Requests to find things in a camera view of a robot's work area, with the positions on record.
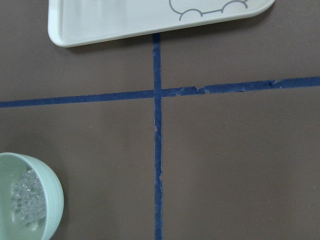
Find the clear ice cubes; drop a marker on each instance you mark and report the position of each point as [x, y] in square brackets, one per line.
[28, 198]

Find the light green bowl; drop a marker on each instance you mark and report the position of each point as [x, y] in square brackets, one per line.
[12, 165]

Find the cream bear tray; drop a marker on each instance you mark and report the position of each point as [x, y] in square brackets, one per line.
[74, 23]

